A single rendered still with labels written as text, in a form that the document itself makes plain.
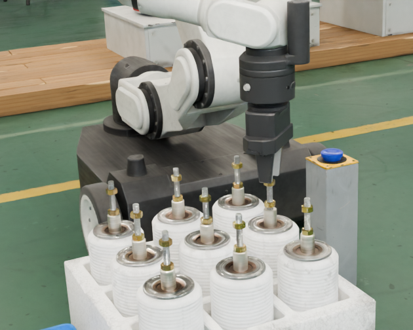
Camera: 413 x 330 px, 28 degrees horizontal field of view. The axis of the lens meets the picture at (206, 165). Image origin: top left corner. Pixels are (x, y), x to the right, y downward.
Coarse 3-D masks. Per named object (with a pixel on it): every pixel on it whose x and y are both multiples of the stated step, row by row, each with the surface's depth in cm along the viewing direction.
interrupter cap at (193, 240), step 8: (192, 232) 137; (200, 232) 137; (216, 232) 136; (224, 232) 136; (184, 240) 134; (192, 240) 134; (200, 240) 134; (216, 240) 134; (224, 240) 133; (192, 248) 132; (200, 248) 131; (208, 248) 131; (216, 248) 131
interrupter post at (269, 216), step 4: (264, 208) 138; (276, 208) 138; (264, 212) 138; (268, 212) 137; (272, 212) 137; (276, 212) 138; (264, 216) 138; (268, 216) 137; (272, 216) 137; (276, 216) 138; (264, 220) 138; (268, 220) 138; (272, 220) 138; (276, 220) 138; (264, 224) 138; (268, 224) 138; (272, 224) 138; (276, 224) 138
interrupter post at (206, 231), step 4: (200, 224) 133; (212, 224) 133; (200, 228) 133; (204, 228) 133; (208, 228) 132; (212, 228) 133; (204, 232) 133; (208, 232) 133; (212, 232) 133; (204, 236) 133; (208, 236) 133; (212, 236) 133; (204, 240) 133; (208, 240) 133; (212, 240) 134
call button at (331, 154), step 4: (332, 148) 151; (324, 152) 149; (328, 152) 149; (332, 152) 149; (336, 152) 149; (340, 152) 149; (324, 156) 148; (328, 156) 148; (332, 156) 148; (336, 156) 148; (340, 156) 148; (328, 160) 149; (332, 160) 148; (336, 160) 148
